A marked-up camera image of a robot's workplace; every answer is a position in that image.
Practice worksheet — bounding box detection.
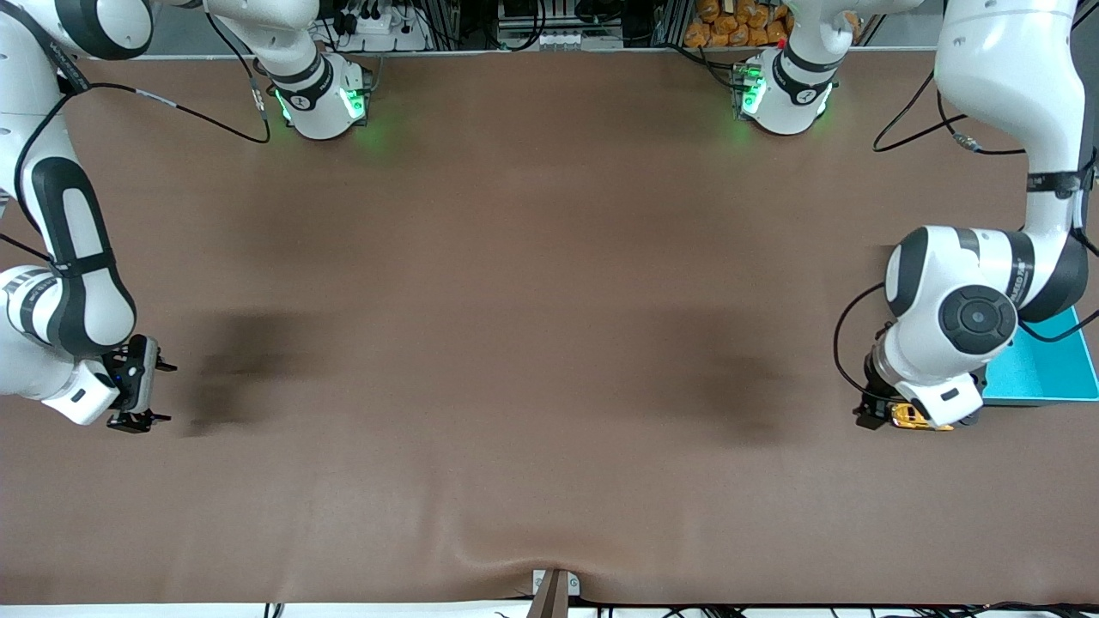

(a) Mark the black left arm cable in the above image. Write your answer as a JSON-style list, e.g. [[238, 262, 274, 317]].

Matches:
[[832, 67, 1099, 406]]

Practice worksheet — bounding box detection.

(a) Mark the brown table mat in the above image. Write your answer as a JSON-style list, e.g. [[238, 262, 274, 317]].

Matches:
[[0, 50, 1099, 607]]

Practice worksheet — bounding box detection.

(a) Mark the white power strip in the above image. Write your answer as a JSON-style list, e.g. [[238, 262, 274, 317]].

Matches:
[[329, 0, 432, 53]]

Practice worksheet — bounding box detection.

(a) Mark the teal plastic bin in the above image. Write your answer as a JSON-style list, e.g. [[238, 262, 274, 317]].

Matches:
[[981, 306, 1099, 406]]

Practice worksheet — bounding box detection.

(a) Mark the metal table clamp bracket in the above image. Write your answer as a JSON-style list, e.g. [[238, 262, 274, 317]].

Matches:
[[525, 568, 581, 618]]

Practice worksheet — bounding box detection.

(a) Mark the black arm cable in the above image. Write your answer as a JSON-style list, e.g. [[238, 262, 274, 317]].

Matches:
[[0, 13, 272, 263], [832, 67, 1099, 406]]

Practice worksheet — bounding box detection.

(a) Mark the yellow beetle toy car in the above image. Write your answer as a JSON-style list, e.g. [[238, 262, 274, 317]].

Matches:
[[890, 403, 955, 432]]

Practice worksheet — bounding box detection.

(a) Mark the white terminal block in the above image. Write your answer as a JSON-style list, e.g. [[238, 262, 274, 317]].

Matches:
[[496, 29, 625, 52]]

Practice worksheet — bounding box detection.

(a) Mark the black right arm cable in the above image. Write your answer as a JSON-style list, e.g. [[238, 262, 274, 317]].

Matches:
[[0, 13, 272, 263]]

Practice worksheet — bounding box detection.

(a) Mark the orange snack bags pile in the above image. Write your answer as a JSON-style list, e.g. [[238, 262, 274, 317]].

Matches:
[[683, 0, 797, 49]]

